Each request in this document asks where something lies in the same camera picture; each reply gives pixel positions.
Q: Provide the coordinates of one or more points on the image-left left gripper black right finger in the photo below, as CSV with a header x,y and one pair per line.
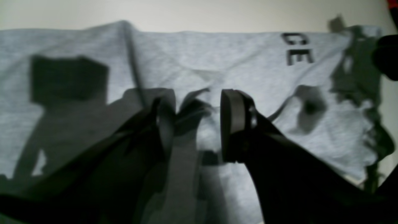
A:
x,y
293,186

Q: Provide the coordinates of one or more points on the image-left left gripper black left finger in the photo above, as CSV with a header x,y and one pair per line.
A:
x,y
102,185

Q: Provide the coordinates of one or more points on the grey T-shirt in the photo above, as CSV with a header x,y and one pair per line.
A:
x,y
63,91

